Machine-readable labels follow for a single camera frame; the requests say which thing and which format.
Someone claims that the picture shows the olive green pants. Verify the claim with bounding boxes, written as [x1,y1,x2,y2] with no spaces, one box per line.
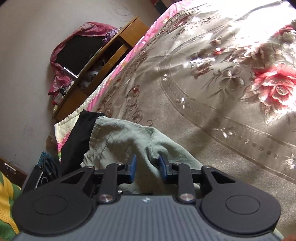
[81,116,202,195]

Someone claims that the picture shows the yellow green patterned cloth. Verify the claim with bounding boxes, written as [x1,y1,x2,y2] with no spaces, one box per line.
[0,172,21,240]

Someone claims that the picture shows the black folded garment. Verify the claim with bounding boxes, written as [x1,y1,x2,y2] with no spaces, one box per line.
[61,110,105,176]

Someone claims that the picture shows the floral satin bedspread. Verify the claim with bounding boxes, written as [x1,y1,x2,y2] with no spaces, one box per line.
[55,1,295,235]

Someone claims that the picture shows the wooden bedside cabinet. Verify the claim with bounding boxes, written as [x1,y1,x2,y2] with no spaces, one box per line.
[52,16,148,121]

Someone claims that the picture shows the pink cloth covered box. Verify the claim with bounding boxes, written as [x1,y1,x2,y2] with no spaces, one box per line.
[48,22,118,95]

